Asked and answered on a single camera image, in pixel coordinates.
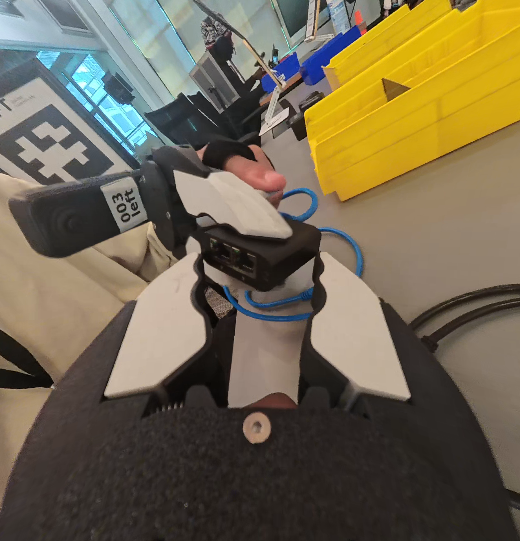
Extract black ethernet adapter box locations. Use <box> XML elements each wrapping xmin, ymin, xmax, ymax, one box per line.
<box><xmin>199</xmin><ymin>220</ymin><xmax>322</xmax><ymax>292</ymax></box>

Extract black electronic equipment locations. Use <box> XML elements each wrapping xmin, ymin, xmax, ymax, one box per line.
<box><xmin>287</xmin><ymin>93</ymin><xmax>324</xmax><ymax>141</ymax></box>

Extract dark bin divider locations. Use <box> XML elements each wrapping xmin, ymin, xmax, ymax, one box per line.
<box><xmin>382</xmin><ymin>77</ymin><xmax>411</xmax><ymax>103</ymax></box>

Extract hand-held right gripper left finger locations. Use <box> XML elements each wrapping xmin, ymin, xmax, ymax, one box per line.
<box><xmin>103</xmin><ymin>252</ymin><xmax>222</xmax><ymax>401</ymax></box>

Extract blue ethernet cable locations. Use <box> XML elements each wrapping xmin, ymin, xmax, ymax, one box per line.
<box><xmin>222</xmin><ymin>188</ymin><xmax>365</xmax><ymax>323</ymax></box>

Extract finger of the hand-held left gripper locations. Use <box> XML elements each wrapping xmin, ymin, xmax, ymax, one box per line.
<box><xmin>174</xmin><ymin>168</ymin><xmax>294</xmax><ymax>240</ymax></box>

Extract computer monitor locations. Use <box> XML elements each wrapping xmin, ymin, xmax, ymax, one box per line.
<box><xmin>270</xmin><ymin>0</ymin><xmax>328</xmax><ymax>39</ymax></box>

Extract black ethernet cable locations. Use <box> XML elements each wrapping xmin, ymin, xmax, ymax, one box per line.
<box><xmin>408</xmin><ymin>284</ymin><xmax>520</xmax><ymax>352</ymax></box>

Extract blue storage bin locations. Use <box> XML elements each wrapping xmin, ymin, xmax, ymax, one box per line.
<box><xmin>261</xmin><ymin>53</ymin><xmax>301</xmax><ymax>91</ymax></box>
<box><xmin>300</xmin><ymin>25</ymin><xmax>363</xmax><ymax>85</ymax></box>

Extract black office chair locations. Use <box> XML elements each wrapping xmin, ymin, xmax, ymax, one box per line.
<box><xmin>144</xmin><ymin>91</ymin><xmax>261</xmax><ymax>149</ymax></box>

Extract person's left hand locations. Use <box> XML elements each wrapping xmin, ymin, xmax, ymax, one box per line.
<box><xmin>223</xmin><ymin>145</ymin><xmax>287</xmax><ymax>200</ymax></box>

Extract white stand base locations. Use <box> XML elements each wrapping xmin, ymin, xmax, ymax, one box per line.
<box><xmin>259</xmin><ymin>74</ymin><xmax>291</xmax><ymax>137</ymax></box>

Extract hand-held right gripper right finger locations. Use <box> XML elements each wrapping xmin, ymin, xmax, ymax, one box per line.
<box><xmin>301</xmin><ymin>251</ymin><xmax>412</xmax><ymax>401</ymax></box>

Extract yellow storage bin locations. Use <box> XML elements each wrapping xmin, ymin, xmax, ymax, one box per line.
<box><xmin>304</xmin><ymin>0</ymin><xmax>520</xmax><ymax>202</ymax></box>
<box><xmin>322</xmin><ymin>0</ymin><xmax>476</xmax><ymax>91</ymax></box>

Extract grey computer tower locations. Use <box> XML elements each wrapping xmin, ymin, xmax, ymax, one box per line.
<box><xmin>189</xmin><ymin>51</ymin><xmax>240</xmax><ymax>111</ymax></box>

